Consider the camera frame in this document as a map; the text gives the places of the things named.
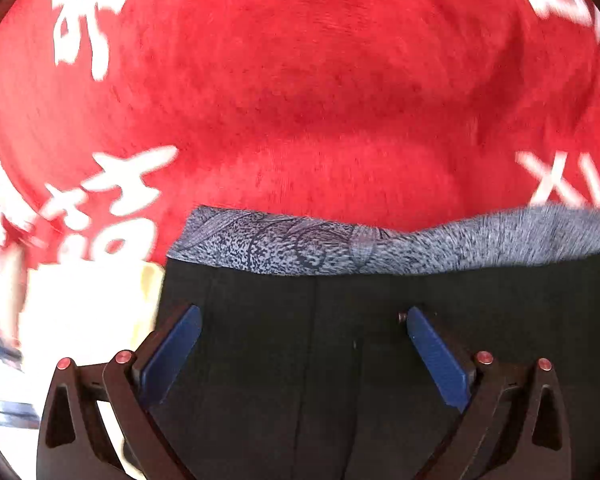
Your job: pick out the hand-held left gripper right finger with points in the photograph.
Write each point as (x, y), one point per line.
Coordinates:
(437, 355)

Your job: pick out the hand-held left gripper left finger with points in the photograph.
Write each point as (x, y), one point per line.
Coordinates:
(171, 355)

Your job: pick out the black pants with grey waistband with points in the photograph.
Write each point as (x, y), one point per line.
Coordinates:
(305, 360)

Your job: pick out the red printed blanket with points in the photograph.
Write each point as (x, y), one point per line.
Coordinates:
(300, 110)

